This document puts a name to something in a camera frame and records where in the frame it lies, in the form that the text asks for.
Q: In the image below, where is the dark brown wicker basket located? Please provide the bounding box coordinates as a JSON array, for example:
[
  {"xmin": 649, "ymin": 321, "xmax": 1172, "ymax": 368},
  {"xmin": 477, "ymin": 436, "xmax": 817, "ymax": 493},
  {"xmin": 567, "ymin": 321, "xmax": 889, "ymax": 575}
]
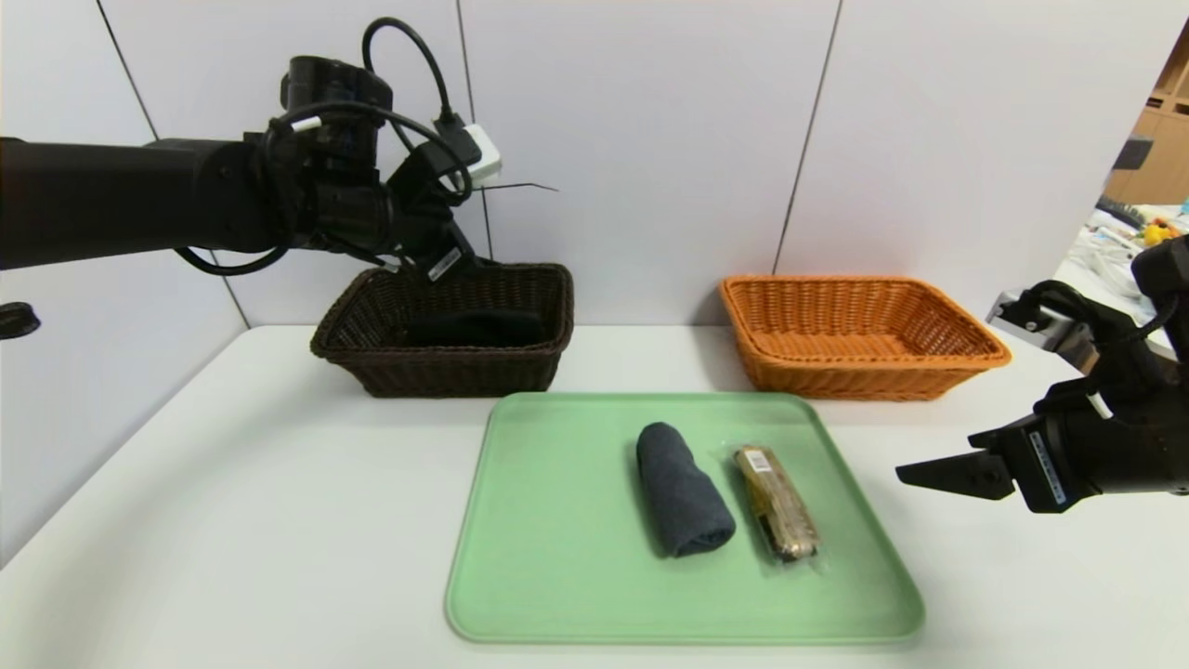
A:
[{"xmin": 310, "ymin": 263, "xmax": 575, "ymax": 400}]

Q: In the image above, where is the black camera cable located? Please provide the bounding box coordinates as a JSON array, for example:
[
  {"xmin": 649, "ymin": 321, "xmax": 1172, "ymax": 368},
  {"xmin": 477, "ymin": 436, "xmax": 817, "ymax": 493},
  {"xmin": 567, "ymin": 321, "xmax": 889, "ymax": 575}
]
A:
[{"xmin": 361, "ymin": 17, "xmax": 465, "ymax": 136}]

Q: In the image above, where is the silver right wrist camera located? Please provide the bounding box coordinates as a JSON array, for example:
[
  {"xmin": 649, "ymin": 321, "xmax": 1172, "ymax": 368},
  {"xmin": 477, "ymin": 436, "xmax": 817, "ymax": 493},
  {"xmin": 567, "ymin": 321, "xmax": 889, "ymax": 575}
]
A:
[{"xmin": 986, "ymin": 290, "xmax": 1069, "ymax": 350}]

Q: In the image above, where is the black cloth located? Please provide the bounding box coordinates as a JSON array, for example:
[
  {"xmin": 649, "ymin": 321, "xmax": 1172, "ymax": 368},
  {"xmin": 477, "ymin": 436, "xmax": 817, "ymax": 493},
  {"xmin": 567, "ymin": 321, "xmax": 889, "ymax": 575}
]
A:
[{"xmin": 406, "ymin": 310, "xmax": 545, "ymax": 350}]

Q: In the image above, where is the white background table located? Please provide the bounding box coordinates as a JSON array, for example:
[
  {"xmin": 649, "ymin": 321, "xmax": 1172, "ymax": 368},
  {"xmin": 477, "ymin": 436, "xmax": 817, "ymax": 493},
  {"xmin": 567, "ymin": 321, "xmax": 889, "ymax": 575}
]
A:
[{"xmin": 1050, "ymin": 206, "xmax": 1189, "ymax": 359}]

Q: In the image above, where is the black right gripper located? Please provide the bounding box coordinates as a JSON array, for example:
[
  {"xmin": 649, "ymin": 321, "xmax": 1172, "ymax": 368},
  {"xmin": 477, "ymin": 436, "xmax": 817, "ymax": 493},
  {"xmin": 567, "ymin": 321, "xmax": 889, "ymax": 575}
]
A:
[{"xmin": 895, "ymin": 407, "xmax": 1189, "ymax": 515}]

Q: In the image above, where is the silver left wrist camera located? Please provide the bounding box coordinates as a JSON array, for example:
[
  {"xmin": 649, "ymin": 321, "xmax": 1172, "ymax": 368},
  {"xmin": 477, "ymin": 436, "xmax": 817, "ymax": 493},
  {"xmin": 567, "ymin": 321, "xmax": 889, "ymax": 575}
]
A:
[{"xmin": 437, "ymin": 121, "xmax": 503, "ymax": 187}]

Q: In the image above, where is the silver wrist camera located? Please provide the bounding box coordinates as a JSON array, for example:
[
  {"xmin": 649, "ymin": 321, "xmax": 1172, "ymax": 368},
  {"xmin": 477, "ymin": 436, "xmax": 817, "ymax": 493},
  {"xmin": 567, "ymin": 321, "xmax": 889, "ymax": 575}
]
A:
[
  {"xmin": 437, "ymin": 121, "xmax": 503, "ymax": 187},
  {"xmin": 986, "ymin": 290, "xmax": 1069, "ymax": 350}
]

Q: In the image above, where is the light green plastic tray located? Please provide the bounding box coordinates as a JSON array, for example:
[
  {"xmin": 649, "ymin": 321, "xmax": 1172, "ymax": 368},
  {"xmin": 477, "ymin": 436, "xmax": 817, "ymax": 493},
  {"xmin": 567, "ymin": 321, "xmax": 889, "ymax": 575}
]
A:
[{"xmin": 444, "ymin": 391, "xmax": 926, "ymax": 645}]

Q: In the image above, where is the black corrugated hose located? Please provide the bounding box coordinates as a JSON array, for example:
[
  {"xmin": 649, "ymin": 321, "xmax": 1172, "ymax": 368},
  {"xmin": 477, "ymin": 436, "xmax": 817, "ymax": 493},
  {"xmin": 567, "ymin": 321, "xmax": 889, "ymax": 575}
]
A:
[{"xmin": 0, "ymin": 302, "xmax": 42, "ymax": 341}]

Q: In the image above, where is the orange wicker basket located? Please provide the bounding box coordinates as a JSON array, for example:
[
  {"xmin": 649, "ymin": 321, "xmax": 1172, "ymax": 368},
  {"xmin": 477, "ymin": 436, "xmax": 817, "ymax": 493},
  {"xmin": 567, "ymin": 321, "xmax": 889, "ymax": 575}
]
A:
[{"xmin": 717, "ymin": 275, "xmax": 1013, "ymax": 402}]

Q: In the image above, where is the clear-wrapped brown snack bar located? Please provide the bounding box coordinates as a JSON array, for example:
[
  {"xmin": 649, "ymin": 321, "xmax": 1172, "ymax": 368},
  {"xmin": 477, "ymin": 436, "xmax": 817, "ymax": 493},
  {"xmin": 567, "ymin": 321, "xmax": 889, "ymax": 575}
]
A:
[{"xmin": 723, "ymin": 442, "xmax": 828, "ymax": 570}]

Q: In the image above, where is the grey towel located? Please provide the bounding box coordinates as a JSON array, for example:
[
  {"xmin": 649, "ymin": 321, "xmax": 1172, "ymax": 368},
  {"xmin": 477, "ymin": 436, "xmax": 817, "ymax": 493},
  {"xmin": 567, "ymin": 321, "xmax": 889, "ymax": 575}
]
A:
[{"xmin": 636, "ymin": 422, "xmax": 737, "ymax": 558}]

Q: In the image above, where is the wooden shelf unit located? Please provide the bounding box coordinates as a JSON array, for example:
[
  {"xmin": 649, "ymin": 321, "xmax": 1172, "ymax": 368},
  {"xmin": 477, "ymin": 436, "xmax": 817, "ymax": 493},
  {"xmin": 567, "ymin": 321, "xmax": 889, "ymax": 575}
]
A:
[{"xmin": 1101, "ymin": 23, "xmax": 1189, "ymax": 207}]

